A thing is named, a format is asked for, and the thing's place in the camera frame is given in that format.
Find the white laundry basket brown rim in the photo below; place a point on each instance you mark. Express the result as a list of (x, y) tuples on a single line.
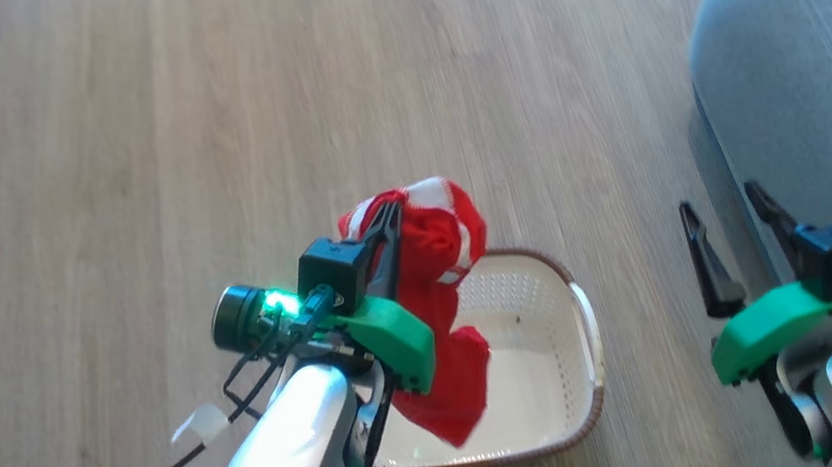
[(534, 367)]

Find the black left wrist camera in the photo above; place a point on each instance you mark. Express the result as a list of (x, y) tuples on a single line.
[(333, 274)]

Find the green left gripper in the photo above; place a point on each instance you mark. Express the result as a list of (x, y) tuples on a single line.
[(400, 339)]

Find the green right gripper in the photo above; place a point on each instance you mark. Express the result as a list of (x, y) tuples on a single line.
[(767, 330)]

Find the red garment with white stripes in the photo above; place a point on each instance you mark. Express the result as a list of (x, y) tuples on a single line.
[(438, 264)]

